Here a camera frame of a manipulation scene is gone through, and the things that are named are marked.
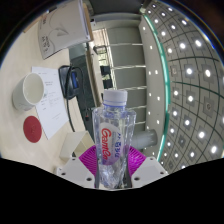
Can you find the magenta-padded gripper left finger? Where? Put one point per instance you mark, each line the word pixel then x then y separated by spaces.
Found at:
pixel 75 171

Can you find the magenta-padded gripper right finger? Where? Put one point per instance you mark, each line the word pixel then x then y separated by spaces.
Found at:
pixel 150 170

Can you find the clear plastic water bottle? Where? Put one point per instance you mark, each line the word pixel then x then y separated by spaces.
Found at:
pixel 113 133

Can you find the flat round red coaster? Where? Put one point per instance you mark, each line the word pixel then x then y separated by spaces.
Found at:
pixel 32 129

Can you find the white ceramic mug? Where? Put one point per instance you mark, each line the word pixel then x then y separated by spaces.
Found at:
pixel 28 91

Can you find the ceiling lights group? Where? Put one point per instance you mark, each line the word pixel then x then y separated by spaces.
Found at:
pixel 190 83

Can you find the white paper carton box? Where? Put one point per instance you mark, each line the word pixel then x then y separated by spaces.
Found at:
pixel 63 30

